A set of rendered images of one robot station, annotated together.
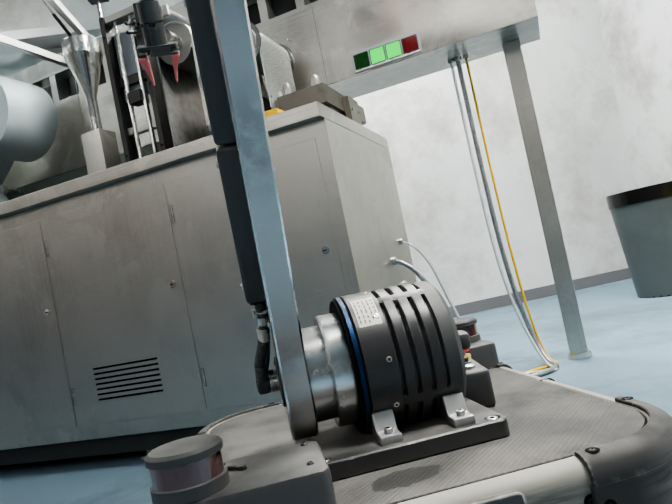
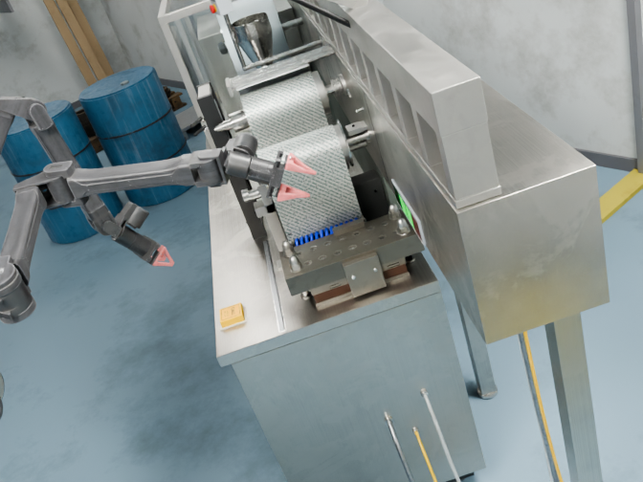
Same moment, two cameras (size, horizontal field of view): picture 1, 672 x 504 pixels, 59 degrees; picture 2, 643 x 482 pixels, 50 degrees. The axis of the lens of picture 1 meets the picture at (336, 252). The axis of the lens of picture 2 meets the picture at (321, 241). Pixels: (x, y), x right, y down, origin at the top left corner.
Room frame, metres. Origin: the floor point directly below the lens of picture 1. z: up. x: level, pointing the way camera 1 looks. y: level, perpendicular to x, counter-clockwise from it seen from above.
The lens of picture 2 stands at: (1.32, -1.65, 2.05)
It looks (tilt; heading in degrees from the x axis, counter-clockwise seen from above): 30 degrees down; 70
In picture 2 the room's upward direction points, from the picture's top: 19 degrees counter-clockwise
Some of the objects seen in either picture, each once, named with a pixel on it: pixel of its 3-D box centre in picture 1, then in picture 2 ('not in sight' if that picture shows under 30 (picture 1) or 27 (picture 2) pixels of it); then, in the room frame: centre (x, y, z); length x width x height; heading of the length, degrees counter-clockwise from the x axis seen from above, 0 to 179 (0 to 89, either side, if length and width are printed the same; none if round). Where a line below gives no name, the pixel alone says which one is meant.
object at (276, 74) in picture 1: (281, 87); (318, 206); (1.99, 0.07, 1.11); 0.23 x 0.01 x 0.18; 159
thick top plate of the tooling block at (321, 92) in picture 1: (325, 111); (349, 251); (1.99, -0.06, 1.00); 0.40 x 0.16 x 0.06; 159
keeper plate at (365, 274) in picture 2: (353, 114); (365, 274); (1.97, -0.15, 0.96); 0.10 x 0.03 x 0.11; 159
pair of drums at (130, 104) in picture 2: not in sight; (100, 153); (1.85, 3.64, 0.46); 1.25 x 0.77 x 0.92; 8
